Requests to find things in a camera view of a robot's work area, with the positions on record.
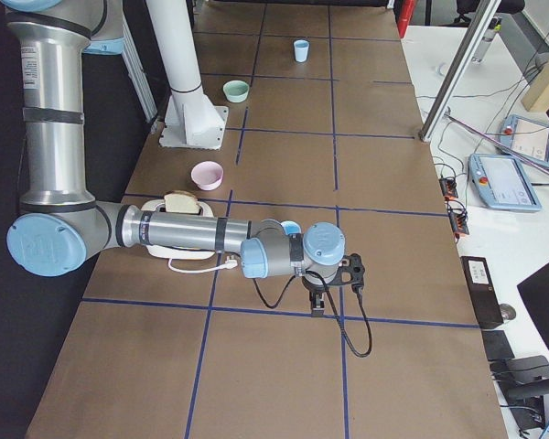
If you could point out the black desk stand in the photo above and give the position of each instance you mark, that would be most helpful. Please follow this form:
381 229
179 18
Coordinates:
524 385

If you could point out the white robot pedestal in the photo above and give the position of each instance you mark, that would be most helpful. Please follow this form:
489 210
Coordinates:
191 120

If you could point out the orange connector block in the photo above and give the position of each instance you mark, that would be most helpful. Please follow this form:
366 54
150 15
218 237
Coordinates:
449 188
458 218

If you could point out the light blue plastic cup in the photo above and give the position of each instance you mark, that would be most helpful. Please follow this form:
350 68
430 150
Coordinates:
291 227

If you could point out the bread slice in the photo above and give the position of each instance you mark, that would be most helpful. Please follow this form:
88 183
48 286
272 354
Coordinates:
181 202

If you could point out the aluminium frame post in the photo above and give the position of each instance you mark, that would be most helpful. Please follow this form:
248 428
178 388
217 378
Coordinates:
474 34

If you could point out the near teach pendant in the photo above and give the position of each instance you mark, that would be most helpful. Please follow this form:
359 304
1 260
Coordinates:
502 183

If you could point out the black box with label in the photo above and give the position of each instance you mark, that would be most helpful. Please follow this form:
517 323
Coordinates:
481 291

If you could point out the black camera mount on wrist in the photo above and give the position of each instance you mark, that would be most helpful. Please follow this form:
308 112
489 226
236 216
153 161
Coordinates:
353 270

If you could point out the pink bowl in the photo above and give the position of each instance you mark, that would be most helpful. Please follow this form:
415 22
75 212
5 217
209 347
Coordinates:
207 175

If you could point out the far teach pendant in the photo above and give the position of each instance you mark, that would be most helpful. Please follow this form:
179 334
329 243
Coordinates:
527 137

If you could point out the white toaster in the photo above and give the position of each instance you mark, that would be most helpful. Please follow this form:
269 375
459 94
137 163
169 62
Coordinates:
178 253

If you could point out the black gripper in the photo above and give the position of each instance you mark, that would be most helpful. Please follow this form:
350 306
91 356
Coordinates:
314 288

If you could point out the teach pendant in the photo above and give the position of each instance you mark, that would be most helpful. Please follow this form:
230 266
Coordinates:
502 183
527 137

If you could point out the green bowl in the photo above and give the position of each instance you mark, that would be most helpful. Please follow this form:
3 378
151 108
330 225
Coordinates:
236 91

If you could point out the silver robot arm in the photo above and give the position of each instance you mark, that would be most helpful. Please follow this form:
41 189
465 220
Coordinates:
62 225

